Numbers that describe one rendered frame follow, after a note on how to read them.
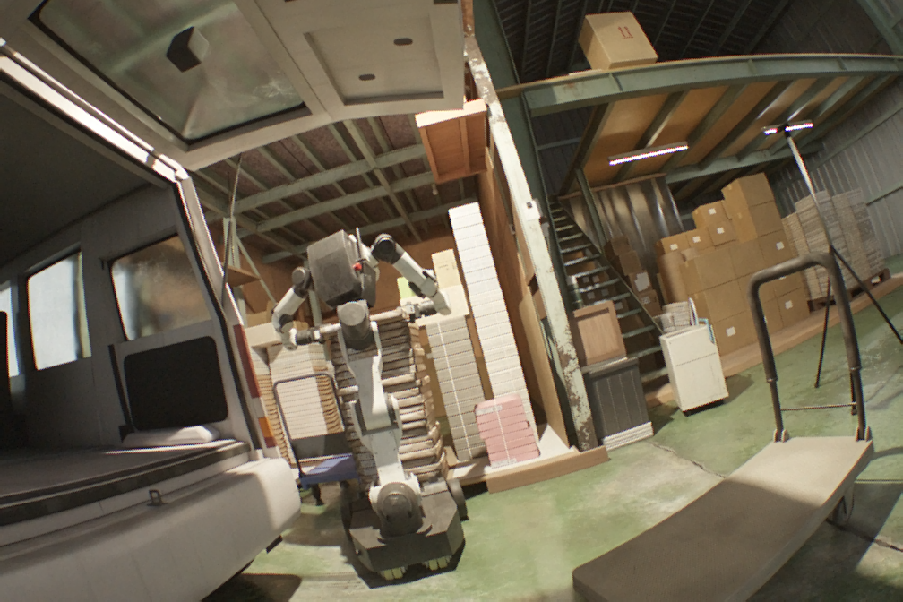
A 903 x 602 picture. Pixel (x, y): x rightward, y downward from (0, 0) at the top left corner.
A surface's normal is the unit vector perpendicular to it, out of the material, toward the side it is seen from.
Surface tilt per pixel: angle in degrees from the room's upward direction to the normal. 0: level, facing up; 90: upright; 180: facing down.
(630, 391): 90
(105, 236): 95
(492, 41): 90
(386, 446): 76
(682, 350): 90
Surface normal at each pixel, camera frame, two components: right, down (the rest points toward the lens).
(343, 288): -0.22, -0.21
